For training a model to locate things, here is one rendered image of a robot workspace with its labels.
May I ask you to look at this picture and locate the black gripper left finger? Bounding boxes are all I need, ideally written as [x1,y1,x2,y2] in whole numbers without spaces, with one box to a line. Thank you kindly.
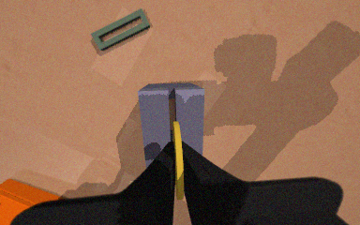
[10,142,175,225]

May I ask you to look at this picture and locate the gold coin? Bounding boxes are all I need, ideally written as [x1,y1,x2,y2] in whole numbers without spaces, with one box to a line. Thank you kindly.
[172,121,184,200]

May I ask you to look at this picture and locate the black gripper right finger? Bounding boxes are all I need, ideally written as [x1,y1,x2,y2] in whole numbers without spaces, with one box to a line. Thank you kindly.
[181,141,344,225]

